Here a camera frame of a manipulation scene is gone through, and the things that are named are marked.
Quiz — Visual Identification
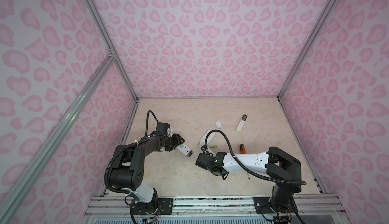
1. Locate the white air conditioner remote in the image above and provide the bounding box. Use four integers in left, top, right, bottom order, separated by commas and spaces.
176, 143, 193, 159

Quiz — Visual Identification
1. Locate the white remote with eco sticker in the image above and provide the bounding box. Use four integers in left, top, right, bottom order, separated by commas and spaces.
198, 130, 216, 148

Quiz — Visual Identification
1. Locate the white battery cover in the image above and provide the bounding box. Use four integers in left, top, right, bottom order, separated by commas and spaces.
215, 121, 222, 129

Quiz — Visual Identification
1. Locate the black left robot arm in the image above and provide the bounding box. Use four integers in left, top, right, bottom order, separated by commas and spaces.
104, 134, 185, 203

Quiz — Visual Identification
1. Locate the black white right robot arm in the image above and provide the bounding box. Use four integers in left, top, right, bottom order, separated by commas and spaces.
196, 147, 307, 209

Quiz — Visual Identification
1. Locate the slim white remote with display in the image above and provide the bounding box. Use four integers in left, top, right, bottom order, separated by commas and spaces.
236, 114, 248, 132

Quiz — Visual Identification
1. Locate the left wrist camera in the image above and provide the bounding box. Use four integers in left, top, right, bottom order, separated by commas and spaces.
154, 122, 171, 137

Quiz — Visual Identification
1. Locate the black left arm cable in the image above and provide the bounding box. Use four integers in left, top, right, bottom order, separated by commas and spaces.
144, 110, 159, 137

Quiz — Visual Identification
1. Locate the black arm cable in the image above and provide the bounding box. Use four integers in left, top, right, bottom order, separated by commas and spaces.
203, 129, 307, 186
144, 110, 159, 137

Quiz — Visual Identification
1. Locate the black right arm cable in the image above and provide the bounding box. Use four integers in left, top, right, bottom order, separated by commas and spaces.
203, 129, 307, 186

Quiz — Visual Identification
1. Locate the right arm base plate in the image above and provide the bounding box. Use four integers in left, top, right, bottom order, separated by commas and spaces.
253, 196, 298, 215

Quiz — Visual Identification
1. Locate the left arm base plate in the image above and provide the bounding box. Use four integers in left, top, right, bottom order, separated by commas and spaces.
130, 198, 173, 216

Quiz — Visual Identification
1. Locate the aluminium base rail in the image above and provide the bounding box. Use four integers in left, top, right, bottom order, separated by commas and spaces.
82, 194, 350, 224

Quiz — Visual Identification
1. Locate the aluminium diagonal frame bar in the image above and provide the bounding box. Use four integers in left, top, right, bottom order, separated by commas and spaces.
1, 53, 116, 224

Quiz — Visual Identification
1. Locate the aluminium corner frame post left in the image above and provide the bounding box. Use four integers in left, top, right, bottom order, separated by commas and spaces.
83, 0, 138, 102

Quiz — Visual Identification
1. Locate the aluminium corner frame post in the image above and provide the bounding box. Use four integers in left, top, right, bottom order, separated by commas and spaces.
277, 0, 339, 102
83, 0, 138, 102

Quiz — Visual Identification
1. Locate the aluminium corner frame post right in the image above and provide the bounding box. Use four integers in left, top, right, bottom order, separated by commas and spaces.
277, 0, 339, 102

